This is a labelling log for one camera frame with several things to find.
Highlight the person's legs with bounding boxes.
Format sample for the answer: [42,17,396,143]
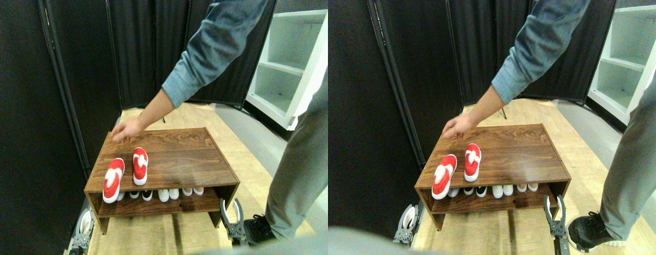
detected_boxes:
[567,50,656,253]
[243,69,328,247]

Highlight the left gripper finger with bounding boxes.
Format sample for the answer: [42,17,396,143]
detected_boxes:
[408,205,419,242]
[74,210,86,245]
[398,206,410,242]
[84,208,95,245]

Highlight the red shoe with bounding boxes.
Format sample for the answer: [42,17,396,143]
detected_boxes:
[132,147,149,186]
[102,158,125,204]
[464,143,482,182]
[432,154,458,200]

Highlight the person's hand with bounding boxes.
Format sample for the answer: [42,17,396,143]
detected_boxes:
[441,114,478,140]
[110,117,148,143]

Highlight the brown shoe rack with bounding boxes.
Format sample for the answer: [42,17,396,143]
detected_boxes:
[83,126,241,235]
[414,123,572,231]

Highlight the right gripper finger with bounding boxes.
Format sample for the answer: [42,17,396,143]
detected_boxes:
[554,195,568,237]
[219,199,234,240]
[543,196,557,237]
[232,198,246,240]

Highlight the black curtain stand pole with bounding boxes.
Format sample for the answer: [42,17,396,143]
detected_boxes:
[364,0,427,168]
[37,0,91,180]

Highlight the white shelf unit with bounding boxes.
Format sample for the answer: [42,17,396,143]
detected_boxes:
[587,4,656,127]
[246,8,328,131]

